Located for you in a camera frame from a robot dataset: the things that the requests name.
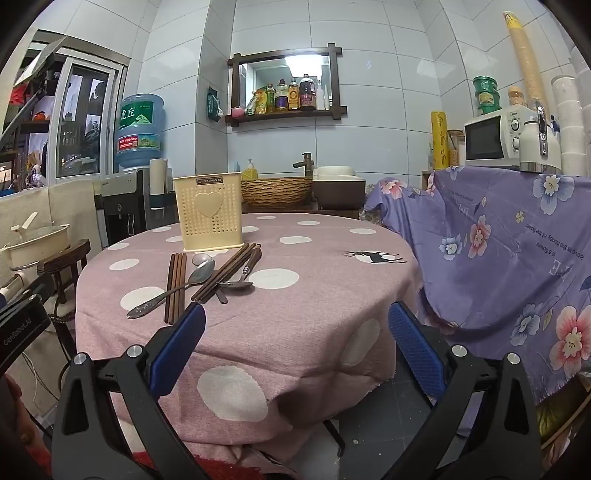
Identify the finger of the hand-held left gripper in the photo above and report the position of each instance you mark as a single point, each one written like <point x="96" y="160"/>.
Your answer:
<point x="34" y="288"/>

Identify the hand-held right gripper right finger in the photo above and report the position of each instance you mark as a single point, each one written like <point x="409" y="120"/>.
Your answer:
<point x="413" y="344"/>

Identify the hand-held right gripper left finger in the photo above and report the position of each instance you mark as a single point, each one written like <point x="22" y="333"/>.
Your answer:
<point x="178" y="344"/>

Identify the cream plastic utensil holder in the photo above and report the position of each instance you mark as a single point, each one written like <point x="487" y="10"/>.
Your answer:
<point x="207" y="217"/>

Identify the round wooden stool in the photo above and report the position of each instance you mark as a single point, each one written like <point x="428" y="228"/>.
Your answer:
<point x="64" y="263"/>

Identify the cream cooking pot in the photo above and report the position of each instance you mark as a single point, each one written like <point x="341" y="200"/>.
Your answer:
<point x="37" y="242"/>

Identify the large metal spoon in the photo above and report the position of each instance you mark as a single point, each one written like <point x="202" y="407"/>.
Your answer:
<point x="201" y="273"/>

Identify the small metal spoon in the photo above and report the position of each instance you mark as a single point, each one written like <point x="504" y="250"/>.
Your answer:
<point x="241" y="285"/>
<point x="201" y="258"/>

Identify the beige cloth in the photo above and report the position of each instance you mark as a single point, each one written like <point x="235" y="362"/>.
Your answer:
<point x="69" y="203"/>

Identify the pink polka dot tablecloth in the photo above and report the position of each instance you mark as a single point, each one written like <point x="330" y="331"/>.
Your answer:
<point x="300" y="323"/>

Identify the purple floral cloth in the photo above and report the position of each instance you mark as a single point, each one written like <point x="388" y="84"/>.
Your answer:
<point x="498" y="258"/>

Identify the water dispenser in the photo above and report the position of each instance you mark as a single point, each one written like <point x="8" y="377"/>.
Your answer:
<point x="124" y="203"/>

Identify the dark wooden counter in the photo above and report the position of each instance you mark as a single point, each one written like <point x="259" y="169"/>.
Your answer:
<point x="332" y="213"/>

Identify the white paper cup tube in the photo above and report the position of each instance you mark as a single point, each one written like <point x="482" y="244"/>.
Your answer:
<point x="158" y="180"/>

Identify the brown and cream rice cooker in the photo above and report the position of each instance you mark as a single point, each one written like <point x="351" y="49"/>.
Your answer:
<point x="339" y="189"/>

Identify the sliding window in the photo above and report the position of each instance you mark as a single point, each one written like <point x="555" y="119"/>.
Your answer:
<point x="85" y="120"/>

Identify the woven pattern wash basin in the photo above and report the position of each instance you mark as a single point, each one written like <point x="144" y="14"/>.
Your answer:
<point x="277" y="191"/>

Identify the yellow soap pump bottle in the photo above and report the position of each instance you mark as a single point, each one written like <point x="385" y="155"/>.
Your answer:
<point x="250" y="171"/>

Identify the blue water jug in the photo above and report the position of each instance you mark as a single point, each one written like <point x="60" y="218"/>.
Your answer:
<point x="141" y="134"/>

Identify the glass storage jar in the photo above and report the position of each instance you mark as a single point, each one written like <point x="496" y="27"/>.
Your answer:
<point x="456" y="147"/>

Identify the yellow wrapped roll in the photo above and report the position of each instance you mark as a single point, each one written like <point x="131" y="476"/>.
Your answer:
<point x="440" y="141"/>

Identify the bronze faucet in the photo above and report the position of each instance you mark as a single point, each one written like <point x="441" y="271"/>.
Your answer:
<point x="305" y="164"/>

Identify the white microwave oven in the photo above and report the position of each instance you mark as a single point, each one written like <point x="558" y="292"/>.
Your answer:
<point x="489" y="138"/>

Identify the white thermos bottle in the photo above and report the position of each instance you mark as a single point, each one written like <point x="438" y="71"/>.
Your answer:
<point x="535" y="143"/>

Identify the small pink bowl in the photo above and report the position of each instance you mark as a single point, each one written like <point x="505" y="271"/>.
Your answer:
<point x="237" y="112"/>

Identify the yellow seasoning packet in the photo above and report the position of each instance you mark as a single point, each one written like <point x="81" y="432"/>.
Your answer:
<point x="260" y="101"/>

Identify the stack of green tubs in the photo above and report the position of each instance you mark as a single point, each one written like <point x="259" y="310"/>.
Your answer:
<point x="487" y="94"/>

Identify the green bottle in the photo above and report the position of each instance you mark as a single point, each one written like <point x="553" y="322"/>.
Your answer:
<point x="270" y="99"/>

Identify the small jar with lid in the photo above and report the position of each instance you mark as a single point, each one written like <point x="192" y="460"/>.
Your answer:
<point x="517" y="97"/>

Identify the cooking oil bottle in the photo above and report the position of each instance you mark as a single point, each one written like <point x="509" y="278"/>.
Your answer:
<point x="282" y="97"/>

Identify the dark sauce bottle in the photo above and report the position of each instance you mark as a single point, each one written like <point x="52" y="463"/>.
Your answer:
<point x="307" y="94"/>

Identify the stack of white cups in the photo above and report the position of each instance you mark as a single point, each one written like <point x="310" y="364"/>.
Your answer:
<point x="572" y="124"/>

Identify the yellow label bottle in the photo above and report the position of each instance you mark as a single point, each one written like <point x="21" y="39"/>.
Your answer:
<point x="294" y="96"/>

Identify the stack of yellow paper cups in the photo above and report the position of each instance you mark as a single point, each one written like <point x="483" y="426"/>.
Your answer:
<point x="526" y="60"/>

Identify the green wall packet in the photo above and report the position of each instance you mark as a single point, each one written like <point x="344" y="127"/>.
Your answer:
<point x="214" y="105"/>

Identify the dark wooden framed wall shelf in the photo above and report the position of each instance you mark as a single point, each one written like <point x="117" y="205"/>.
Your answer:
<point x="286" y="116"/>

